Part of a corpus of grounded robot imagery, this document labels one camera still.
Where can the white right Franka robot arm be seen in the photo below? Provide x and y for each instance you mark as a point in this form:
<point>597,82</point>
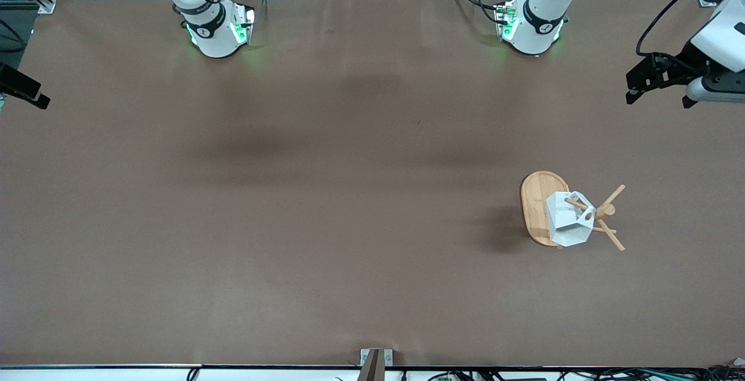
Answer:
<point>215,38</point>

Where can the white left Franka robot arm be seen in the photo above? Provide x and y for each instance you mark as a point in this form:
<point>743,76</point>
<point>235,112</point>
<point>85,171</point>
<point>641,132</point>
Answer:
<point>538,32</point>

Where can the wooden cup rack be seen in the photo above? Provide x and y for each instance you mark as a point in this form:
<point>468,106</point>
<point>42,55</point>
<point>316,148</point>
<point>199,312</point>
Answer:
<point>534,206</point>

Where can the brown table cover sheet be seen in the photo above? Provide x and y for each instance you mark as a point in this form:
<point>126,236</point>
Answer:
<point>372,264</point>

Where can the grey metal mounting bracket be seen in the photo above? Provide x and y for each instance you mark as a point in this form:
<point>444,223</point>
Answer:
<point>389,358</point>

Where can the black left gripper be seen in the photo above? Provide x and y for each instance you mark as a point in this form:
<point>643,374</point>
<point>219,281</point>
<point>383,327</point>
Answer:
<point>680,67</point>

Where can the dark camera mount post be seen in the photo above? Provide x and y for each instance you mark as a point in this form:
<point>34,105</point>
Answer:
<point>372,369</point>

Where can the white faceted geometric cup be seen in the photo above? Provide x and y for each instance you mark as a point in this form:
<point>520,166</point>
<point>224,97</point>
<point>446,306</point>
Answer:
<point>567,224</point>

